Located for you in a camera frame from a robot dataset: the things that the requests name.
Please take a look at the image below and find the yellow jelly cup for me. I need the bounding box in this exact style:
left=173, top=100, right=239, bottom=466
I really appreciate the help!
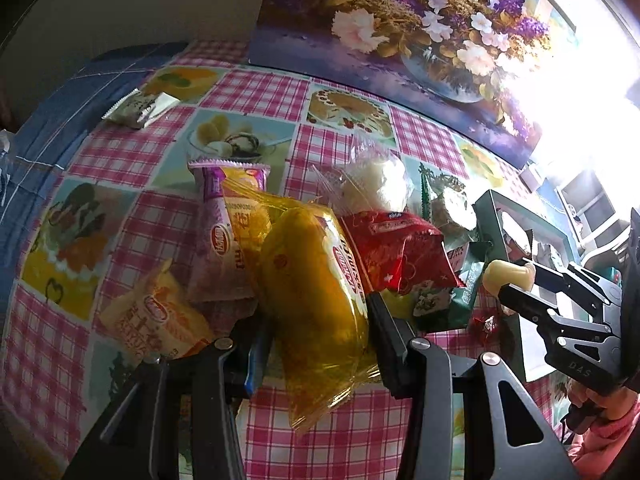
left=483, top=260, right=536, bottom=297

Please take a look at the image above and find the small red milk candy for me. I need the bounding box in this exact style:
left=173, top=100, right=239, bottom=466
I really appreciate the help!
left=468, top=312, right=501, bottom=349

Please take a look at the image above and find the dark green biscuit pack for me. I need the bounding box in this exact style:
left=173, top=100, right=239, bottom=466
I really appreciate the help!
left=412, top=242, right=489, bottom=333

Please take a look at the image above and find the yellow soft bread bag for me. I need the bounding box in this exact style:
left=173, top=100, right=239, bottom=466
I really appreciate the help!
left=222, top=178, right=380, bottom=432

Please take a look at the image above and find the orange swiss roll pack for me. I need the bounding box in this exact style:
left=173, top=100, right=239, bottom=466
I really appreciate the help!
left=99, top=259, right=214, bottom=364

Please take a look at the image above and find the red foil snack bag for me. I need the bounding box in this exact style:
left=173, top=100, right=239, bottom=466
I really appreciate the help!
left=340, top=210, right=464, bottom=295

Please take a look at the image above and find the purple swiss roll pack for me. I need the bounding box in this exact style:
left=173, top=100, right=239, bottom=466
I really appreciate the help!
left=186, top=158, right=270, bottom=304

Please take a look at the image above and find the clear green pastry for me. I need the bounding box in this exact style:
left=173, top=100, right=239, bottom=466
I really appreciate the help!
left=419, top=162, right=480, bottom=244

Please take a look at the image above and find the clear white pastry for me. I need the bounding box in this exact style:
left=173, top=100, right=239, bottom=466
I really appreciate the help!
left=312, top=146, right=414, bottom=217

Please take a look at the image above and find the white silver snack sachet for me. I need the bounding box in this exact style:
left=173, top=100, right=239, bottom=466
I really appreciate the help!
left=102, top=89, right=180, bottom=130

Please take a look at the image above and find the red white milk biscuit pack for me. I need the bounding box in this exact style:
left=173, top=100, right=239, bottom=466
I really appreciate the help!
left=503, top=231, right=532, bottom=262

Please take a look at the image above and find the green white patterned snack pack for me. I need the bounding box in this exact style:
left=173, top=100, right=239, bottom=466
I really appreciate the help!
left=534, top=242, right=565, bottom=270

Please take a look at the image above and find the person's right hand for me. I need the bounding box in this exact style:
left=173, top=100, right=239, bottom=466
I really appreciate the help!
left=566, top=379, right=639, bottom=434

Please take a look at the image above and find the teal rimmed white tray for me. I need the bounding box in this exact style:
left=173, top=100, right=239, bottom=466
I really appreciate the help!
left=473, top=190, right=589, bottom=382

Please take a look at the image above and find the white shelf unit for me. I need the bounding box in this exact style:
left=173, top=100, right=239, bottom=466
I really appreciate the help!
left=556, top=170, right=630, bottom=266

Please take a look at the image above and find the checkered fruit tablecloth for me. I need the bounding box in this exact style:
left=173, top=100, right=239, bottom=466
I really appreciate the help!
left=1, top=41, right=556, bottom=479

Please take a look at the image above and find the flower painting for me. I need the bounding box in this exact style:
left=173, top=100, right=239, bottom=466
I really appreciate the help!
left=248, top=0, right=576, bottom=167

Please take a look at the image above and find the blue quilted cloth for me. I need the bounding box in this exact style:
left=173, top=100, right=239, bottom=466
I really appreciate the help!
left=1, top=41, right=188, bottom=328

